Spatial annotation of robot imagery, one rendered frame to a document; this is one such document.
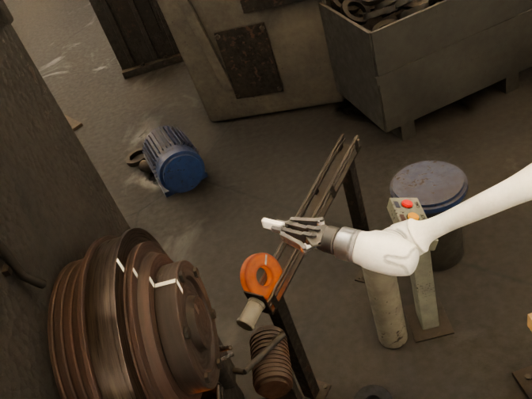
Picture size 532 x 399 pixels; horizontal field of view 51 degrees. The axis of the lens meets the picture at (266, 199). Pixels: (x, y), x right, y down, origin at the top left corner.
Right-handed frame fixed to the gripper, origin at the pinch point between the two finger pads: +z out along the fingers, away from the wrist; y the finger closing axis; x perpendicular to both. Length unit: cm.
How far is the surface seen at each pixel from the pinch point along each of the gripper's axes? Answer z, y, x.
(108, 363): -7, -65, 30
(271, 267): 8.6, 3.7, -26.6
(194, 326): -11, -47, 20
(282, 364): -3.2, -17.8, -45.5
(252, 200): 90, 99, -105
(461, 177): -31, 91, -51
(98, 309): -2, -58, 36
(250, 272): 11.7, -3.1, -22.6
